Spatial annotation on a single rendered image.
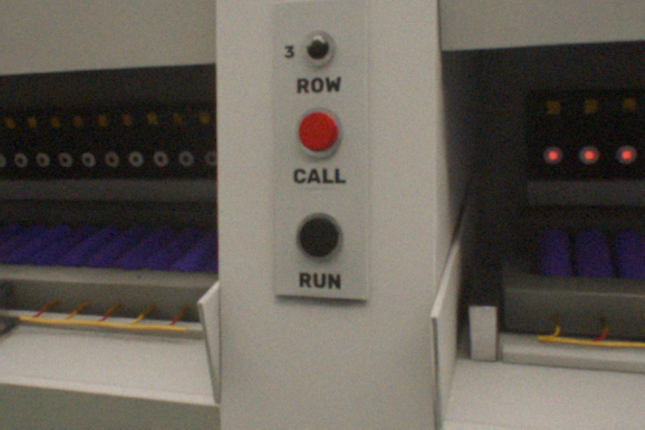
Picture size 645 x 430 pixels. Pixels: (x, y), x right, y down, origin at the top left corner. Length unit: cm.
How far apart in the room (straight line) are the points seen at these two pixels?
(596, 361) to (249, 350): 15
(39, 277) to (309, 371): 19
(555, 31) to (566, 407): 15
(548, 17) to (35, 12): 23
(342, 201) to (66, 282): 19
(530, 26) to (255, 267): 15
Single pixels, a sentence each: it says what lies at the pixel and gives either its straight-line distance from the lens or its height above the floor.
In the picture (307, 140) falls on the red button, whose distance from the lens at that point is 28.
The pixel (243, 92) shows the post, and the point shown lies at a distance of 30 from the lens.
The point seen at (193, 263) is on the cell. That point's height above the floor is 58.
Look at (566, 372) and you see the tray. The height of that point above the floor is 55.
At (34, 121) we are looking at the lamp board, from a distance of 56.
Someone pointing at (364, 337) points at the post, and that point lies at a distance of 29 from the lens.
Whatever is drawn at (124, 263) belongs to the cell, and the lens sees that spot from 43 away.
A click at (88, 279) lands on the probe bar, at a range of 41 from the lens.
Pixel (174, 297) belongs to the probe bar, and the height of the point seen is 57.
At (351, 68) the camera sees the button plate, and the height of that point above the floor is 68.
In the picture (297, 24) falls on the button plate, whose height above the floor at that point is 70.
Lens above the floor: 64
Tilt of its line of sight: 2 degrees down
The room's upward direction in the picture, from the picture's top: straight up
